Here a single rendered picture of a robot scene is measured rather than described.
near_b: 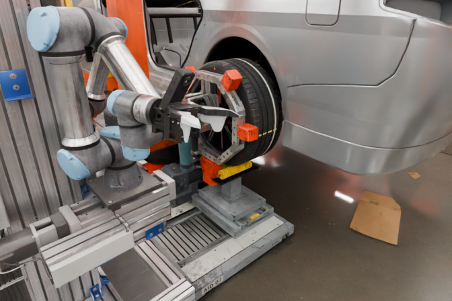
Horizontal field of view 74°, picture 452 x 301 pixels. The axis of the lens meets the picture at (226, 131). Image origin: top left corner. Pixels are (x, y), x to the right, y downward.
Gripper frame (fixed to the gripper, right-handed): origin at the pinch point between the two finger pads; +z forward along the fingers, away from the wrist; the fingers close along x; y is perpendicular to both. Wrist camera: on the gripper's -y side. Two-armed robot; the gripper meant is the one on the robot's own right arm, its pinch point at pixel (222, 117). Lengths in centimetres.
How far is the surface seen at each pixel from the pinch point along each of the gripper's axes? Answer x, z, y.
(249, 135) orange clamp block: -79, -33, 28
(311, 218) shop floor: -153, -11, 104
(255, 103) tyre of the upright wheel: -89, -36, 13
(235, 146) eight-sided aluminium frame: -82, -42, 37
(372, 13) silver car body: -79, 14, -32
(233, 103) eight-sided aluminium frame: -81, -45, 13
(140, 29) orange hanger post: -79, -114, -21
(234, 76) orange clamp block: -81, -46, -1
